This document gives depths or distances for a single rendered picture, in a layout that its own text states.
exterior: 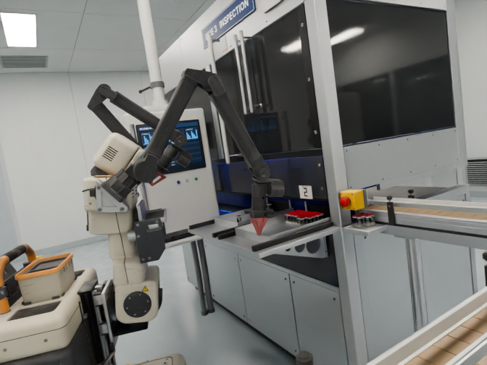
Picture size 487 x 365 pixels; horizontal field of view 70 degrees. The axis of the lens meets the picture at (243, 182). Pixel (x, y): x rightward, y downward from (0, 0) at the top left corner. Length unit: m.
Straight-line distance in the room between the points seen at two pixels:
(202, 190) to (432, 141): 1.32
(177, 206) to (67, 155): 4.60
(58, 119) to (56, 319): 5.50
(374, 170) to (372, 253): 0.36
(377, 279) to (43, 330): 1.32
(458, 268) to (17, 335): 2.04
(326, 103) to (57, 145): 5.61
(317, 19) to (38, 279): 1.43
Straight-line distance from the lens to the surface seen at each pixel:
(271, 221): 1.65
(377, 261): 1.69
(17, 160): 6.60
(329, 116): 1.45
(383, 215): 1.48
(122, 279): 1.44
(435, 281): 2.09
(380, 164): 1.66
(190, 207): 2.20
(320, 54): 1.48
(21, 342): 1.42
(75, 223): 6.65
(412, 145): 1.85
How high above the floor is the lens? 1.26
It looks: 6 degrees down
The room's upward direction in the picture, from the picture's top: 8 degrees counter-clockwise
